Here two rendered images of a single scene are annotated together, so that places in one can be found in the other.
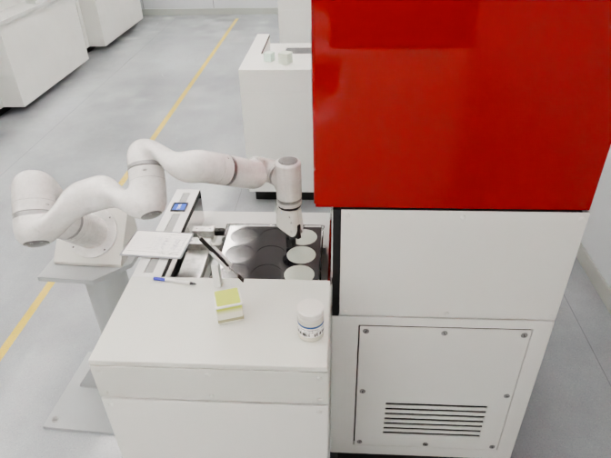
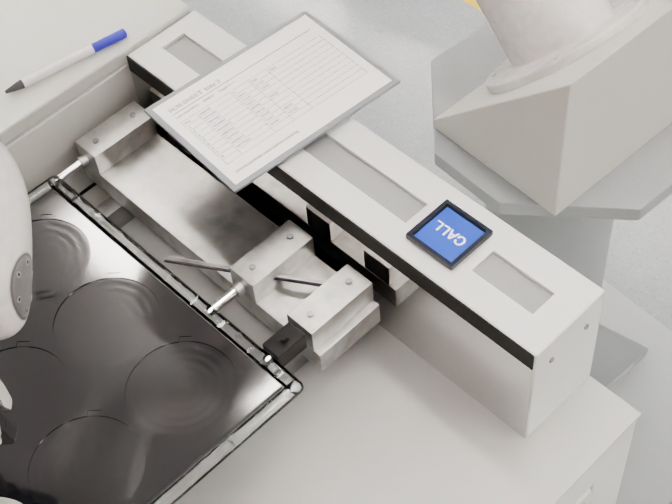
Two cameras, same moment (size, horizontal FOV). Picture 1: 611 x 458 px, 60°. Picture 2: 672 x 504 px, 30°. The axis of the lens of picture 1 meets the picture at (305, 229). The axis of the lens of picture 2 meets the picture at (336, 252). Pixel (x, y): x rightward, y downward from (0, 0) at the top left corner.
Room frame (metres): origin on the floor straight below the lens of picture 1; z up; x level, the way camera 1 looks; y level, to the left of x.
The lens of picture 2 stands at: (2.14, -0.09, 1.85)
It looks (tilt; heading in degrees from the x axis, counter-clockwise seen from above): 52 degrees down; 136
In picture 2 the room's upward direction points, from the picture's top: 6 degrees counter-clockwise
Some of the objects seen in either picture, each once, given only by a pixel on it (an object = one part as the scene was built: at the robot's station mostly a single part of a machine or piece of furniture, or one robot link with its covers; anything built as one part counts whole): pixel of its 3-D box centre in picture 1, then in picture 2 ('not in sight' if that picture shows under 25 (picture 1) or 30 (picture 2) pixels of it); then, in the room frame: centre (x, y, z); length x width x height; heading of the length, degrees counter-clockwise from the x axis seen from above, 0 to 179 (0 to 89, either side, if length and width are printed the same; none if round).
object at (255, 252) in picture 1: (270, 254); (14, 395); (1.49, 0.12, 0.90); 0.34 x 0.34 x 0.01; 86
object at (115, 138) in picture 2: not in sight; (116, 136); (1.32, 0.40, 0.89); 0.08 x 0.03 x 0.03; 86
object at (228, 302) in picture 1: (228, 305); not in sight; (1.12, 0.22, 1.00); 0.07 x 0.07 x 0.07; 14
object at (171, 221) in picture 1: (173, 243); (349, 208); (1.58, 0.48, 0.89); 0.55 x 0.09 x 0.14; 176
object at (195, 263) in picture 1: (195, 263); (224, 236); (1.49, 0.39, 0.87); 0.36 x 0.08 x 0.03; 176
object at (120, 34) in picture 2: (175, 281); (66, 61); (1.27, 0.40, 0.97); 0.14 x 0.01 x 0.01; 76
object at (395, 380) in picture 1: (415, 323); not in sight; (1.64, -0.45, 0.41); 0.82 x 0.71 x 0.82; 176
